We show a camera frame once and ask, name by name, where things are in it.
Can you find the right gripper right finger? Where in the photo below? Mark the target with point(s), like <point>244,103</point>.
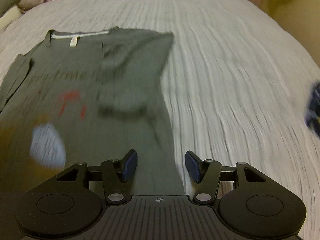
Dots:
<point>206,174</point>

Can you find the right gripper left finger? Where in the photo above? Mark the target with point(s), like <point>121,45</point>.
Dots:
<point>117,175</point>

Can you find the grey t-shirt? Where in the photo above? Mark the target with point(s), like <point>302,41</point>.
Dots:
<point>88,97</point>

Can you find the striped white bedspread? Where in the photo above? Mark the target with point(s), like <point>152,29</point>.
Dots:
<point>236,85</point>

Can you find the folded dark patterned garment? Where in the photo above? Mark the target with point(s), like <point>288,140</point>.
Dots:
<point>312,111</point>

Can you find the white pillow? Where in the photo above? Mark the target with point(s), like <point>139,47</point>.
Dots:
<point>10,16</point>

